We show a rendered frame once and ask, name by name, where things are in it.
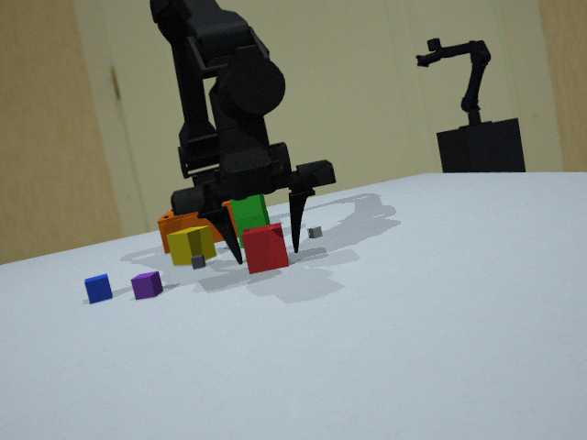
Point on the yellow cube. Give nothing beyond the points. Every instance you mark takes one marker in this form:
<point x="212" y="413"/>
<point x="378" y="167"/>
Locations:
<point x="191" y="242"/>

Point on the purple block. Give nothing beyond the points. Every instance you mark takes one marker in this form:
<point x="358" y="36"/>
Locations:
<point x="147" y="285"/>

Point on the green block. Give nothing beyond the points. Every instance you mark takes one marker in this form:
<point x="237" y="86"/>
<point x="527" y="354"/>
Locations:
<point x="251" y="206"/>
<point x="251" y="222"/>

